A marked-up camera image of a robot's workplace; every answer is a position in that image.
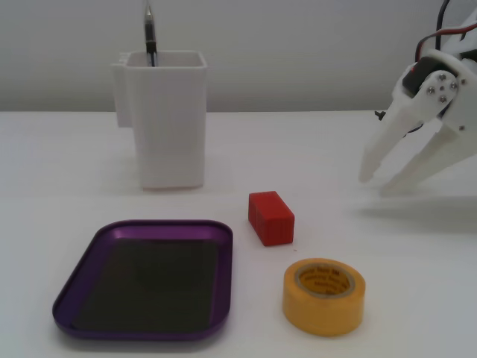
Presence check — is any black cable with zip tie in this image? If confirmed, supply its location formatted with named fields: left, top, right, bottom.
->
left=373, top=109, right=426, bottom=138

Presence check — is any red ribbed cube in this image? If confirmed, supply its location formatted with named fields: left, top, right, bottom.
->
left=247, top=190, right=296, bottom=248

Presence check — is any red white black servo wire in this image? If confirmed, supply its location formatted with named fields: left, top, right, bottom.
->
left=413, top=0, right=477, bottom=72

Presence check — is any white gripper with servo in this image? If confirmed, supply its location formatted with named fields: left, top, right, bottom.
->
left=358, top=49, right=477, bottom=197

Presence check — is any white plastic pen holder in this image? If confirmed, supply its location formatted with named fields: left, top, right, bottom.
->
left=110, top=51, right=208, bottom=192

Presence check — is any yellow tape roll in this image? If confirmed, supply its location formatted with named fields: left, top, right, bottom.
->
left=282, top=257, right=367, bottom=339

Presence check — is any black pen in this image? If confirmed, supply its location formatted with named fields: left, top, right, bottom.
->
left=144, top=0, right=159, bottom=68

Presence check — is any purple metal tray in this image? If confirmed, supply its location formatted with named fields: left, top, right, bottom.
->
left=51, top=219, right=235, bottom=341

